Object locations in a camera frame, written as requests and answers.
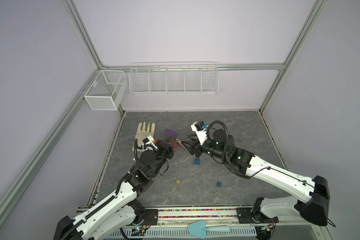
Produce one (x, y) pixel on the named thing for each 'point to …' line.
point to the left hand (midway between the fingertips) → (177, 136)
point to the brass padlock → (177, 181)
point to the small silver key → (212, 192)
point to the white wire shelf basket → (174, 78)
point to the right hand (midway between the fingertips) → (184, 140)
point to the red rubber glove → (156, 141)
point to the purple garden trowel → (169, 133)
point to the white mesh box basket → (107, 90)
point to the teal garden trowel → (199, 228)
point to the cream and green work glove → (145, 129)
